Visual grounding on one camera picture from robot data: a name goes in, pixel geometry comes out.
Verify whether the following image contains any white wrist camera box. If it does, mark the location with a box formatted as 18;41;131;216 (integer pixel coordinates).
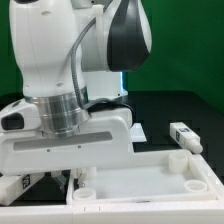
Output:
0;99;41;132

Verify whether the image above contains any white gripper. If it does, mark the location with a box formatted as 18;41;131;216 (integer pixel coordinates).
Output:
0;108;133;190

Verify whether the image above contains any white desk top tray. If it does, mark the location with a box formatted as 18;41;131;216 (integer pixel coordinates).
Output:
66;150;217;204

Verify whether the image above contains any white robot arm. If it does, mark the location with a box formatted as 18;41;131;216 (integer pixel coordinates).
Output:
0;0;152;176

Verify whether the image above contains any white marker base sheet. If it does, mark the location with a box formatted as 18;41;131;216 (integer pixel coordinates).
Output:
130;123;147;143

